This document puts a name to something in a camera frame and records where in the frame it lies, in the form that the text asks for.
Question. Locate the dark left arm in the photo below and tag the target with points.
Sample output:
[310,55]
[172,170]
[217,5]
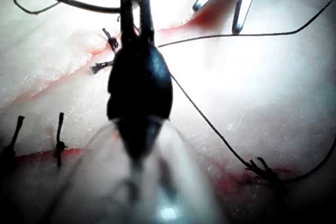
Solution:
[105,182]

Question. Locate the black thread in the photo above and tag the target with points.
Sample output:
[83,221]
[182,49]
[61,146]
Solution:
[210,121]

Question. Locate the left arm needle driver jaw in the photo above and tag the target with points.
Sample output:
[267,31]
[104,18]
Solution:
[147,19]
[126,22]

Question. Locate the left arm needle driver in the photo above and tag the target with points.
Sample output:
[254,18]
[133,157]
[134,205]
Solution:
[140,85]

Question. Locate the black stitching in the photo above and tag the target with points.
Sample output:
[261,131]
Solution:
[60,140]
[111,41]

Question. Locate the tissue pad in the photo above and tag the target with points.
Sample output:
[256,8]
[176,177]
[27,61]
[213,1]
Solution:
[236,90]

